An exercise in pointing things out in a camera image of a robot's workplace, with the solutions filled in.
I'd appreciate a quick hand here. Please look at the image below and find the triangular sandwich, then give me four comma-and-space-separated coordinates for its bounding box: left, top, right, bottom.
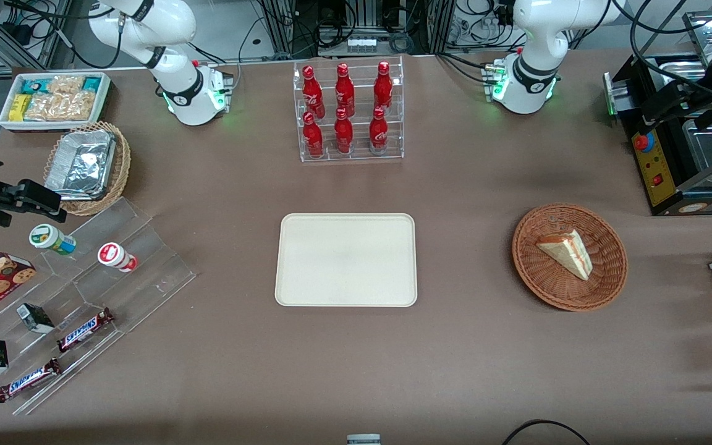
536, 229, 593, 281

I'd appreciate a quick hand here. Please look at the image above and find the aluminium foil tray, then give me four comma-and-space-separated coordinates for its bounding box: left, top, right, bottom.
45, 130, 117, 201

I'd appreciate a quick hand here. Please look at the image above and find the light oval wicker basket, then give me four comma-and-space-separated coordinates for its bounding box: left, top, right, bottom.
44, 121, 132, 216

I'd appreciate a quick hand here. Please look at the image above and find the round brown wicker basket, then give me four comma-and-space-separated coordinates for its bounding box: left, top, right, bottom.
512, 204, 629, 312

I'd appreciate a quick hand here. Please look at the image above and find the cream plastic tray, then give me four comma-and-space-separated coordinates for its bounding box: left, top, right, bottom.
274, 213, 418, 308

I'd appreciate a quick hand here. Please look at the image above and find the green lid yogurt cup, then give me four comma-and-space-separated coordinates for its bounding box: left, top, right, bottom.
28, 224, 77, 256

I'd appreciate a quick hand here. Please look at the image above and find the black food warmer case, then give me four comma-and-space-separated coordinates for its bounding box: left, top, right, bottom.
603, 9, 712, 217

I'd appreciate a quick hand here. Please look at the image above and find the red lid yogurt cup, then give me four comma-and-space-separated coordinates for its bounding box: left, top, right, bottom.
97, 242, 138, 273

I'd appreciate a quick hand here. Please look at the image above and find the white snack bin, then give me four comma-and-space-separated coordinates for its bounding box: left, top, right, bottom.
0, 72, 112, 132

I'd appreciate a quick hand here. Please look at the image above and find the clear cracker bag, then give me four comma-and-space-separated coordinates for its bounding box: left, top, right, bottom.
25, 93, 63, 121
47, 75, 85, 95
59, 91, 97, 121

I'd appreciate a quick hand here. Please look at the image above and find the clear acrylic stepped stand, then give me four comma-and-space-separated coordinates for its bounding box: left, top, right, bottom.
0, 197, 197, 416

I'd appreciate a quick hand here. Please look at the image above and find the brown Snickers bar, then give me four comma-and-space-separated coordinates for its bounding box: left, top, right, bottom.
0, 358, 62, 404
56, 307, 114, 354

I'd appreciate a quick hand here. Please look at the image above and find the red cola bottle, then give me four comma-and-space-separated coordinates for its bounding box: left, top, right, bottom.
335, 63, 355, 117
373, 61, 394, 112
369, 106, 389, 154
302, 66, 326, 119
334, 108, 354, 155
302, 112, 324, 158

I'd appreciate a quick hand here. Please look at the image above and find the clear acrylic bottle rack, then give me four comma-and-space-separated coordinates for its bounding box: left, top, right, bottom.
293, 56, 405, 163

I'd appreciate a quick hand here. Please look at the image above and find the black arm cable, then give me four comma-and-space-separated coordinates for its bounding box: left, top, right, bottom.
628, 0, 712, 100

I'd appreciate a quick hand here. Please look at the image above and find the aluminium frame rack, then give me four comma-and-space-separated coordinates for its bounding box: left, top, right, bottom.
257, 0, 456, 59

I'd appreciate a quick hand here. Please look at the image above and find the black looped cable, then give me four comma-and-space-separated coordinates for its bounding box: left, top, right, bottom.
502, 420, 591, 445

